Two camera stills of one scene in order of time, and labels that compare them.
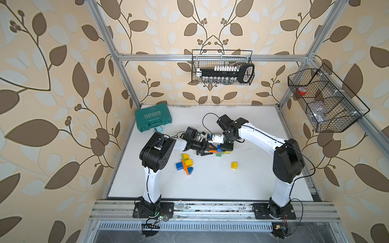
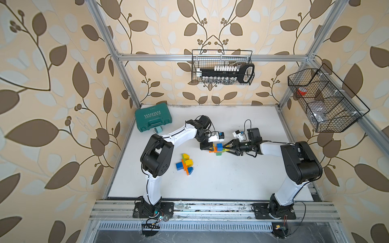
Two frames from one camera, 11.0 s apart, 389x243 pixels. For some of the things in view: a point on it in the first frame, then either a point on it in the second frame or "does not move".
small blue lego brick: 179,166 does not move
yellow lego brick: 189,162 does not move
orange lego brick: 185,168 does not move
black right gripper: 224,147 to 234,143
